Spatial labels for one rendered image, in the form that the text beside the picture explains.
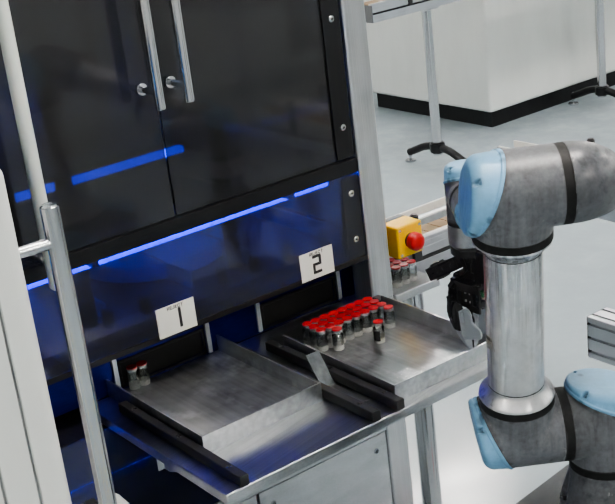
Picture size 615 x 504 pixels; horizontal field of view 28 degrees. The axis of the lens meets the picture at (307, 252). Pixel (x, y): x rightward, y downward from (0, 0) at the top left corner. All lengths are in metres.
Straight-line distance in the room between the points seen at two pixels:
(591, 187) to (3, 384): 0.81
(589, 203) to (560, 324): 2.93
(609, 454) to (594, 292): 2.95
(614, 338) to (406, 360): 1.03
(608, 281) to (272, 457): 3.04
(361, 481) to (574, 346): 1.82
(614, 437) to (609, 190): 0.42
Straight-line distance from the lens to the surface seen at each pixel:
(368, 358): 2.44
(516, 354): 1.87
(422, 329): 2.54
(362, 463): 2.80
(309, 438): 2.19
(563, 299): 4.88
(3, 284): 1.58
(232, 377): 2.44
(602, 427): 1.98
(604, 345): 3.37
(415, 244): 2.68
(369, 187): 2.61
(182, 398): 2.39
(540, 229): 1.76
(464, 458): 3.84
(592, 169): 1.74
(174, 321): 2.39
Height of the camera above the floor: 1.93
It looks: 20 degrees down
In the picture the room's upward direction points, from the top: 7 degrees counter-clockwise
